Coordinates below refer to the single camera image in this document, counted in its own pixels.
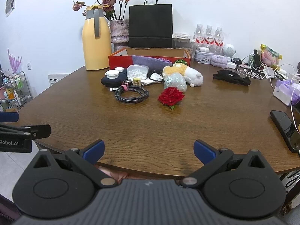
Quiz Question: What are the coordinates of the red fabric rose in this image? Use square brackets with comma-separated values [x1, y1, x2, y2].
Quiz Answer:
[158, 87, 185, 110]

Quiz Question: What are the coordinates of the yellow white plush toy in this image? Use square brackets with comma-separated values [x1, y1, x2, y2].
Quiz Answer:
[162, 62, 203, 87]

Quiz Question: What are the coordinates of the navy blue pouch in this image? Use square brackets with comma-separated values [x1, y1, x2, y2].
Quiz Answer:
[101, 73, 127, 88]

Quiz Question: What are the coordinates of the black braided cable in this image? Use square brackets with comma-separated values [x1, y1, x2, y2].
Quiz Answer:
[114, 83, 150, 104]

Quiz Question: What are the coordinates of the white round lid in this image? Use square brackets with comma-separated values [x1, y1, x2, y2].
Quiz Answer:
[105, 70, 119, 79]

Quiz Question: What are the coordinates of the bubble wrap packet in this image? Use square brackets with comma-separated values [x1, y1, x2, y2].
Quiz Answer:
[163, 72, 187, 92]

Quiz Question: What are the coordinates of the small yellow cube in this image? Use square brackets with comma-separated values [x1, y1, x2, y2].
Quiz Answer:
[132, 78, 141, 86]

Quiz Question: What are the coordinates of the small white bottle cap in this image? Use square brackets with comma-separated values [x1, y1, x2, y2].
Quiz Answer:
[115, 67, 124, 73]

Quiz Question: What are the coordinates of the purple knitted cloth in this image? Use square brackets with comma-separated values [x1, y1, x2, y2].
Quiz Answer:
[131, 55, 172, 71]

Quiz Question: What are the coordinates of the metal storage rack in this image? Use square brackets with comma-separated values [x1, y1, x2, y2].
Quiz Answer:
[1, 71, 33, 111]

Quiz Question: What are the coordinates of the black smartphone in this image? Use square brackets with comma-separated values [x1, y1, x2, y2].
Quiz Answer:
[270, 110, 299, 153]

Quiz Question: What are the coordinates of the black cloth glove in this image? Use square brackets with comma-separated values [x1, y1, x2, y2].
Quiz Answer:
[213, 70, 251, 86]

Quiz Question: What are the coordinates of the lilac fluffy scrunchie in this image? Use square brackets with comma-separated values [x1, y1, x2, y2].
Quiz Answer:
[210, 55, 228, 69]

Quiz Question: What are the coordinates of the white purple gift box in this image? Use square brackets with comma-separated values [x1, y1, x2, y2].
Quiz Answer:
[273, 80, 299, 106]

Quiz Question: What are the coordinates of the decorated tin box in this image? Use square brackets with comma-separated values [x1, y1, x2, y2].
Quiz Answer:
[193, 50, 214, 64]

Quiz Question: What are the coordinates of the red cardboard box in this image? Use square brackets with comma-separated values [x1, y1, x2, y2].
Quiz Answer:
[108, 47, 191, 69]

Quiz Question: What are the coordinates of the white round speaker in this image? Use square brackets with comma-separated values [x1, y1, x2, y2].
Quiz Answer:
[223, 44, 236, 57]

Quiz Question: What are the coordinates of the snack bag pink yellow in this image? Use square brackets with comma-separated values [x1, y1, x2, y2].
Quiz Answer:
[260, 44, 282, 67]

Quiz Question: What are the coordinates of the water bottle right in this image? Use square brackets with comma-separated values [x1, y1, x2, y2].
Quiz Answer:
[213, 27, 224, 54]

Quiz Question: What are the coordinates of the water bottle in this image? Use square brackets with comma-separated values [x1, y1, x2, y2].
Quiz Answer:
[204, 25, 215, 49]
[213, 27, 224, 54]
[193, 24, 205, 49]

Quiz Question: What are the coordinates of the yellow thermos jug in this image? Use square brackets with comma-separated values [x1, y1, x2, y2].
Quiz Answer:
[82, 5, 112, 71]

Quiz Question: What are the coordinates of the water bottle middle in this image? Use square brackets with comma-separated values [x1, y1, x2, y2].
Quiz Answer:
[204, 25, 215, 49]

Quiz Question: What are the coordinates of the water bottle left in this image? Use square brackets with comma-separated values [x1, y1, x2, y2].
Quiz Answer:
[193, 24, 205, 49]

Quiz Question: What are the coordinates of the black paper shopping bag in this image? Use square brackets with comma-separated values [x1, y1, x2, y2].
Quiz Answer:
[129, 0, 173, 48]

